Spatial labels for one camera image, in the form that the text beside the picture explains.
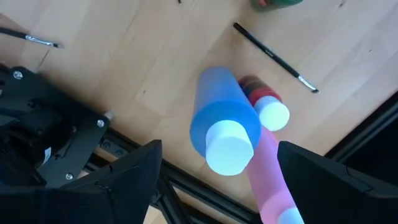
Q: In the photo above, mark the small dark red paint bottle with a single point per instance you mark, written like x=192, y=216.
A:
x=273, y=115

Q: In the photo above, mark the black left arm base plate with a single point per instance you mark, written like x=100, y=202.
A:
x=84, y=137

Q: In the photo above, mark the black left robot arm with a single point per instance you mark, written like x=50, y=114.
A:
x=25, y=130

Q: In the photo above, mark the large blue paint bottle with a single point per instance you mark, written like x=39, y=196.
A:
x=224, y=105

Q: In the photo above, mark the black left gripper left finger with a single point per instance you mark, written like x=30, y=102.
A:
x=130, y=186

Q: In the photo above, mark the thin black paintbrush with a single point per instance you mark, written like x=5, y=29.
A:
x=40, y=40
x=268, y=52

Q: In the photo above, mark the large pink paint bottle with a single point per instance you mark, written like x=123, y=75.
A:
x=267, y=186

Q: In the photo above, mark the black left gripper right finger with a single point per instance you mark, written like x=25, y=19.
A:
x=326, y=193

